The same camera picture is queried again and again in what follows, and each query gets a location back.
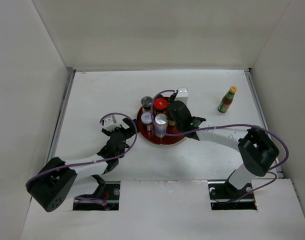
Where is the small yellow-labelled bottle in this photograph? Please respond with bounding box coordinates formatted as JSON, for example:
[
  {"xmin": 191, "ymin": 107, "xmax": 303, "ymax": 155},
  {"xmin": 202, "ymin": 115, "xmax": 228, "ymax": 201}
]
[{"xmin": 167, "ymin": 120, "xmax": 176, "ymax": 127}]

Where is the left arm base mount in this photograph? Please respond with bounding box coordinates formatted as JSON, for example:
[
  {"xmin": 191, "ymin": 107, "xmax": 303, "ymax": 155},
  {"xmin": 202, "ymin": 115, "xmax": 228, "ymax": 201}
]
[{"xmin": 72, "ymin": 175, "xmax": 121, "ymax": 211}]

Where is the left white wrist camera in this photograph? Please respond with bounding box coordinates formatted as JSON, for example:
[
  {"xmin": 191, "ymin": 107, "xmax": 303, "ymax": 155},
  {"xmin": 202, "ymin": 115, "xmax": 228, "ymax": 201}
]
[{"xmin": 102, "ymin": 117, "xmax": 120, "ymax": 132}]

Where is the red-capped sauce jar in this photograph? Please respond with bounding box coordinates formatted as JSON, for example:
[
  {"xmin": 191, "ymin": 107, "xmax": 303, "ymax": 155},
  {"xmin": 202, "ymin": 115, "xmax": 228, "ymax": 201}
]
[{"xmin": 153, "ymin": 98, "xmax": 168, "ymax": 117}]

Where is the red round tray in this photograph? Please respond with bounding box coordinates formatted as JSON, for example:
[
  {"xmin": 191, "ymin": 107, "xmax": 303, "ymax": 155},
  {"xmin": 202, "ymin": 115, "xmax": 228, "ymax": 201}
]
[{"xmin": 136, "ymin": 107, "xmax": 186, "ymax": 146}]

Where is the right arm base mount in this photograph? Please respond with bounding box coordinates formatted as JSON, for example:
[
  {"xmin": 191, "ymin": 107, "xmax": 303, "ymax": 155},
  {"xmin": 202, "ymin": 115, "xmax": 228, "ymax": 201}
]
[{"xmin": 207, "ymin": 180, "xmax": 257, "ymax": 211}]

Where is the jar with white lid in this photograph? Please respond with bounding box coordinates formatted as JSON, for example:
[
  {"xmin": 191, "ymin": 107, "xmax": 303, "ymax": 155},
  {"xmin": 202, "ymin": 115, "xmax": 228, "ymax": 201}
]
[{"xmin": 141, "ymin": 112, "xmax": 153, "ymax": 132}]

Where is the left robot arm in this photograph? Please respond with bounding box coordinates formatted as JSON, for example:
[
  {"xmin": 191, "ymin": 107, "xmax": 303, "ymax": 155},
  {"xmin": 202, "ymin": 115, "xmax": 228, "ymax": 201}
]
[{"xmin": 25, "ymin": 117, "xmax": 139, "ymax": 213}]

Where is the red sauce bottle yellow cap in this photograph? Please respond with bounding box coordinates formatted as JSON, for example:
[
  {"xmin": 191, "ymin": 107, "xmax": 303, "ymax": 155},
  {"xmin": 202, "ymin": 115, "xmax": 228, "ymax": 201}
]
[{"xmin": 217, "ymin": 86, "xmax": 237, "ymax": 113}]

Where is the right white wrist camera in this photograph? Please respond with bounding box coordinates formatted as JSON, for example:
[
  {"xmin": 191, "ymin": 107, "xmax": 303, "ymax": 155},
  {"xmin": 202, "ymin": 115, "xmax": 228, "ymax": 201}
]
[{"xmin": 174, "ymin": 87, "xmax": 189, "ymax": 105}]

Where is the glass grinder with black top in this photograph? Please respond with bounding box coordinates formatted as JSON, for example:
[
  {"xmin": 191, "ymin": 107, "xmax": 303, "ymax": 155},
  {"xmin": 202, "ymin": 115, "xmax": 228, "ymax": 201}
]
[{"xmin": 140, "ymin": 96, "xmax": 153, "ymax": 113}]

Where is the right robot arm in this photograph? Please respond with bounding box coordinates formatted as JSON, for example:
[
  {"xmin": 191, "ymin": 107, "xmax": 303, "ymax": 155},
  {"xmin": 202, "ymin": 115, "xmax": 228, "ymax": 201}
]
[{"xmin": 168, "ymin": 100, "xmax": 280, "ymax": 198}]

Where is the blue-labelled silver-capped shaker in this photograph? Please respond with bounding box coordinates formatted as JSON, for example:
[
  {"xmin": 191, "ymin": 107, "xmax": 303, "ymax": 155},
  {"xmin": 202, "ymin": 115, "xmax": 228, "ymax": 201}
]
[{"xmin": 154, "ymin": 113, "xmax": 168, "ymax": 138}]

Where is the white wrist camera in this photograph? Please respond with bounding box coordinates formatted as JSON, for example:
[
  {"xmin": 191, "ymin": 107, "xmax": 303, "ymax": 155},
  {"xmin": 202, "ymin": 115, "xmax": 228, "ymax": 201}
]
[
  {"xmin": 102, "ymin": 117, "xmax": 120, "ymax": 132},
  {"xmin": 174, "ymin": 87, "xmax": 189, "ymax": 105}
]

